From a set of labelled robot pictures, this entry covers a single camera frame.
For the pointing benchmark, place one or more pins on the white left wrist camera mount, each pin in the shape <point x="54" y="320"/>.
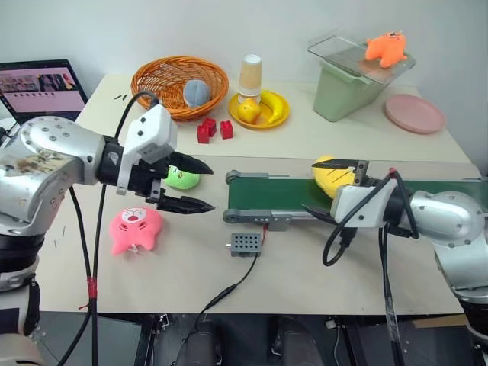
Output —
<point x="152" y="131"/>

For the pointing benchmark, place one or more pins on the paper cup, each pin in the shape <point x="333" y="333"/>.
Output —
<point x="250" y="76"/>

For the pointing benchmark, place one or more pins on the grey-blue plush toy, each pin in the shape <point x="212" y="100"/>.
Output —
<point x="197" y="93"/>

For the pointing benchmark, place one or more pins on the green plush toy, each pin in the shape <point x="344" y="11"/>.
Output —
<point x="183" y="180"/>

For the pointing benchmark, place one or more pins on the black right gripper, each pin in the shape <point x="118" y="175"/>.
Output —
<point x="362" y="173"/>

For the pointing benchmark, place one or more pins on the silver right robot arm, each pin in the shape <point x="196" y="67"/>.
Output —
<point x="453" y="225"/>

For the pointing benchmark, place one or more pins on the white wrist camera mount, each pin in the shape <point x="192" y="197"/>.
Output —
<point x="362" y="207"/>
<point x="152" y="131"/>

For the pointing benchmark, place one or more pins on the pink plush toy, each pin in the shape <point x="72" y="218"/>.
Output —
<point x="133" y="226"/>

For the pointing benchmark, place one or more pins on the pale green bin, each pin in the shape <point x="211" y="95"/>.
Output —
<point x="343" y="95"/>

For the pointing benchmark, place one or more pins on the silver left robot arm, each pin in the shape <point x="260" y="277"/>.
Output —
<point x="45" y="160"/>

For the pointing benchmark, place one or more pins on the orange woven basket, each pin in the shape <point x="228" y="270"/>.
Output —
<point x="164" y="82"/>

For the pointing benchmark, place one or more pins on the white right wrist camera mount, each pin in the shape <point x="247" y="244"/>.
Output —
<point x="362" y="207"/>

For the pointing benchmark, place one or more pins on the green conveyor belt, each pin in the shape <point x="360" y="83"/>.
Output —
<point x="274" y="192"/>

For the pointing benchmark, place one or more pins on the yellow plush toy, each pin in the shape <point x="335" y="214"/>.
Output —
<point x="331" y="181"/>

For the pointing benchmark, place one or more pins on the yellow toy pepper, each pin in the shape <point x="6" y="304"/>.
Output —
<point x="249" y="110"/>

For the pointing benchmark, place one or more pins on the yellow plate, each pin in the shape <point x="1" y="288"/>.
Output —
<point x="263" y="122"/>

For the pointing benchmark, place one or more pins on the orange plush toy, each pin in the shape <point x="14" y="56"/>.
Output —
<point x="387" y="49"/>

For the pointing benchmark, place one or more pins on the laptop screen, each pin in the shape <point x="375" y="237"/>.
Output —
<point x="42" y="89"/>

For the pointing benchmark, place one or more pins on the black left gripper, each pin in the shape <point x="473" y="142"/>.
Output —
<point x="146" y="179"/>

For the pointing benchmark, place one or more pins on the pink plate stack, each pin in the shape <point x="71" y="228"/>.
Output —
<point x="415" y="113"/>

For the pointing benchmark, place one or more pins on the small red building block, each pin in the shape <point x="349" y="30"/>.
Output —
<point x="226" y="130"/>

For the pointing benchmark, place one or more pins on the yellow toy banana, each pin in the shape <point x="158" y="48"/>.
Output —
<point x="279" y="106"/>

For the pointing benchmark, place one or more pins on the large red building block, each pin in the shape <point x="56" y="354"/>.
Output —
<point x="206" y="131"/>

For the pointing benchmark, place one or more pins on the grey perforated control box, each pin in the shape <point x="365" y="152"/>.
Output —
<point x="246" y="245"/>

